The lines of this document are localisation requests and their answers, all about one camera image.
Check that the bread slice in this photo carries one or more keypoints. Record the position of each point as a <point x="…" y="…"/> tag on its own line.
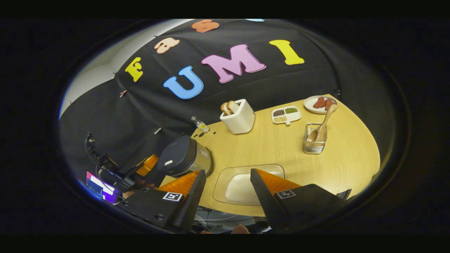
<point x="224" y="109"/>
<point x="233" y="106"/>

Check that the black backdrop cloth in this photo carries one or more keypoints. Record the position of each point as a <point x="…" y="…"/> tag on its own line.
<point x="105" y="119"/>

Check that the white round plate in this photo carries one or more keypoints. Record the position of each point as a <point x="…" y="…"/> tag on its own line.
<point x="309" y="105"/>

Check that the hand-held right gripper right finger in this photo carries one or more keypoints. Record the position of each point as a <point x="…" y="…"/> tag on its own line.
<point x="265" y="200"/>

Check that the dark grey rice cooker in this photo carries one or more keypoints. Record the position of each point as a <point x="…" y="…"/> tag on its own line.
<point x="182" y="156"/>

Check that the red meat piece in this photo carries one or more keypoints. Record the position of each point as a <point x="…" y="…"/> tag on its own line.
<point x="329" y="102"/>
<point x="319" y="102"/>

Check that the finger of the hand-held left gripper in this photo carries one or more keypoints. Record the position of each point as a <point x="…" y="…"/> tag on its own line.
<point x="149" y="165"/>

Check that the pink cloth clip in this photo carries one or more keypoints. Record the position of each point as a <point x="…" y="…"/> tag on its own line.
<point x="123" y="93"/>

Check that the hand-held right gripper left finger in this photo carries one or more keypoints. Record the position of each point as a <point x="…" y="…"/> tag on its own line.
<point x="191" y="203"/>

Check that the wooden spoon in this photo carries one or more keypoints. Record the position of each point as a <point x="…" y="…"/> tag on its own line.
<point x="325" y="121"/>

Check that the small glass bottle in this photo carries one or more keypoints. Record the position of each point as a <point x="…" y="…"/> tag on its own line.
<point x="201" y="124"/>

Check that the white divided grain dish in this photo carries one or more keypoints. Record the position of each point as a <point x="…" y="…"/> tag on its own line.
<point x="295" y="116"/>

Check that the white toaster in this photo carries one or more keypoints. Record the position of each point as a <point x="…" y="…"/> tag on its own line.
<point x="242" y="121"/>

